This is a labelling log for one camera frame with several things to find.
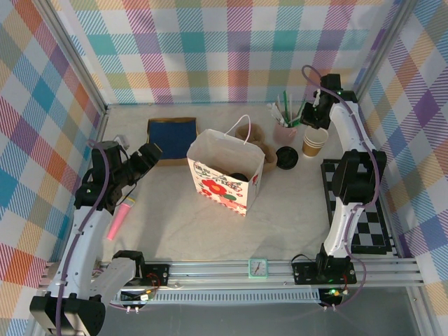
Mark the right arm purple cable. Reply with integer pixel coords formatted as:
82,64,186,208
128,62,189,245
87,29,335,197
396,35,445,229
301,64,381,311

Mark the white flower-print paper bag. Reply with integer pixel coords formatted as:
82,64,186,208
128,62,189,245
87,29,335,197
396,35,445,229
186,114,266,218

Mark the aluminium mounting rail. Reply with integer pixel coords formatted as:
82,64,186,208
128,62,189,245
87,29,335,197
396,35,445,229
90,258,421,291

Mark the brown pulp cup carrier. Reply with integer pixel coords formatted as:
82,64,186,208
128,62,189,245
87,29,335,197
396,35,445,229
234,124,278,173

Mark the black white checkerboard mat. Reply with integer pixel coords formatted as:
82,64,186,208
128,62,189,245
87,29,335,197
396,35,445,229
321,159,395,255

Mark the grey slotted cable duct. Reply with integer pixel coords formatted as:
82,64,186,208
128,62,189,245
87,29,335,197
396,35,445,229
111,292,321,305

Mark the black connector box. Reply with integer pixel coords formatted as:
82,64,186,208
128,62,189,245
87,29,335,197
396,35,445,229
120,289,157,305
318,287,347,309

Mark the stack of black cup lids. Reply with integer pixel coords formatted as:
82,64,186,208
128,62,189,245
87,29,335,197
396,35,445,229
275,146,300,172

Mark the stack of brown paper cups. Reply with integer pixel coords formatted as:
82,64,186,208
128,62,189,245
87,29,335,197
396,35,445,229
302,127,329,158

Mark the blue paper napkin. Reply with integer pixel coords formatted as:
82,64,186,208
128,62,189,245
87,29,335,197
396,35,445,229
148,120,197,161

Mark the small teal square clock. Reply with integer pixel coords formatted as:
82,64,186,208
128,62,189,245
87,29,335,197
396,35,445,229
248,258,269,280

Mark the pink highlighter pen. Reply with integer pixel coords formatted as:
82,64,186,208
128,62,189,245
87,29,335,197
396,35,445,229
106,197,137,242

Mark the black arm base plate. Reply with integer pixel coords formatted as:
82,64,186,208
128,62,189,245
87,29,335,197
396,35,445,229
292,262,358,285
132,264,170,288

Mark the aluminium frame post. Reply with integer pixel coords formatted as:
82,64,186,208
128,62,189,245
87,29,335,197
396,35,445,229
353,0,418,106
38,0,109,118

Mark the pink straw holder cup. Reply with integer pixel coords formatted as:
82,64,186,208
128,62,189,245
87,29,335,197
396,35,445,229
273,121,298,144

